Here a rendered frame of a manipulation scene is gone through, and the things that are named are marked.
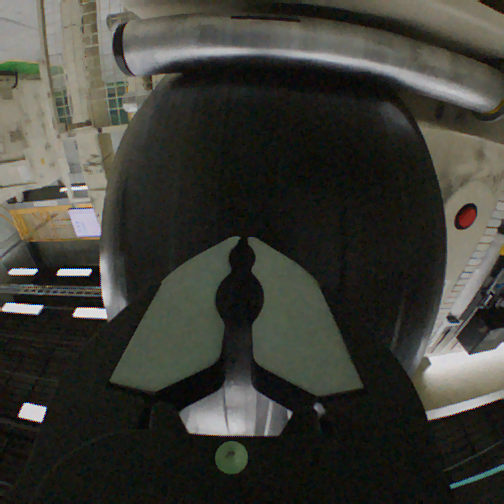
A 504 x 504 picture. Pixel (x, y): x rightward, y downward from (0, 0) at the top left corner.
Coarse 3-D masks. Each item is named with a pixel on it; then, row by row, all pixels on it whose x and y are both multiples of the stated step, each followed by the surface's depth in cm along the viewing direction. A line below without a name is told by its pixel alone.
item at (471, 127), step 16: (496, 64) 14; (400, 96) 31; (416, 96) 28; (416, 112) 28; (432, 112) 25; (448, 112) 22; (464, 112) 20; (496, 112) 16; (432, 128) 26; (448, 128) 23; (464, 128) 20; (480, 128) 18; (496, 128) 16; (496, 144) 17
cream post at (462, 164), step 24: (432, 144) 29; (456, 144) 24; (480, 144) 23; (456, 168) 25; (480, 168) 25; (456, 192) 27; (480, 192) 27; (456, 216) 29; (480, 216) 29; (456, 240) 31; (456, 264) 34
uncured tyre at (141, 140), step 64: (128, 128) 18; (192, 128) 14; (256, 128) 14; (320, 128) 14; (384, 128) 15; (128, 192) 14; (192, 192) 13; (256, 192) 13; (320, 192) 13; (384, 192) 14; (128, 256) 14; (192, 256) 13; (320, 256) 13; (384, 256) 13; (384, 320) 14
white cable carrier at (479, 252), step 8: (496, 208) 29; (496, 216) 30; (488, 224) 31; (496, 224) 31; (488, 232) 32; (480, 240) 33; (488, 240) 33; (480, 248) 34; (472, 256) 35; (480, 256) 35; (472, 264) 35; (464, 272) 37; (472, 272) 37; (464, 280) 38; (456, 288) 39; (464, 288) 39; (448, 296) 40; (456, 296) 40; (448, 304) 41; (440, 312) 42; (440, 320) 44
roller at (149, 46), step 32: (128, 32) 13; (160, 32) 13; (192, 32) 13; (224, 32) 13; (256, 32) 13; (288, 32) 13; (320, 32) 13; (352, 32) 13; (384, 32) 13; (128, 64) 14; (160, 64) 15; (192, 64) 15; (224, 64) 15; (256, 64) 15; (288, 64) 15; (320, 64) 15; (352, 64) 15; (384, 64) 14; (416, 64) 14; (448, 64) 14; (480, 64) 14; (448, 96) 16; (480, 96) 15
